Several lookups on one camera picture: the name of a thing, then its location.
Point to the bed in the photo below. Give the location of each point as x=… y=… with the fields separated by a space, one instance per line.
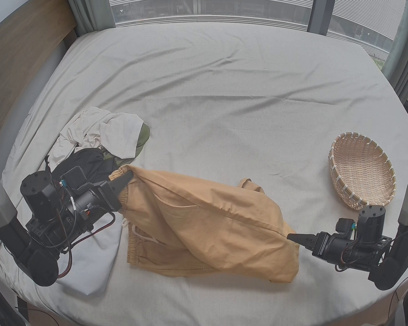
x=224 y=114

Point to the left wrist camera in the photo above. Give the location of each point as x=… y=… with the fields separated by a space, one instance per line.
x=73 y=177

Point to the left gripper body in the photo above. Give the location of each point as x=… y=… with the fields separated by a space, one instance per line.
x=98 y=199

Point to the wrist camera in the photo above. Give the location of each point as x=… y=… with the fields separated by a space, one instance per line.
x=345 y=225
x=73 y=177

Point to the tan shorts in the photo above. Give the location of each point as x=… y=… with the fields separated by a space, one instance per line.
x=207 y=216

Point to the green garment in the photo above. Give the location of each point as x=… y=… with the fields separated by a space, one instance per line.
x=144 y=135

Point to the pale grey garment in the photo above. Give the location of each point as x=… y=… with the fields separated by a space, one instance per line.
x=95 y=260

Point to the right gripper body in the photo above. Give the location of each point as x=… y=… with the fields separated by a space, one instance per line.
x=326 y=246

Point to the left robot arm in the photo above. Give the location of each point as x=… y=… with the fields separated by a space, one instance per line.
x=40 y=195

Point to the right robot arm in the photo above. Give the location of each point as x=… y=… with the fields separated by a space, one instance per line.
x=372 y=222

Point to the round woven basket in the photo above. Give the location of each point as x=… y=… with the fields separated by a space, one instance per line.
x=360 y=168

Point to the cream white garment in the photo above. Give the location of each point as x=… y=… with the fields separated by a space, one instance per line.
x=119 y=134

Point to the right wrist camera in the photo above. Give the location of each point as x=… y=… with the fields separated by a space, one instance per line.
x=345 y=225

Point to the black garment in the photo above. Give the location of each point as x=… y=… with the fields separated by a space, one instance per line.
x=85 y=163

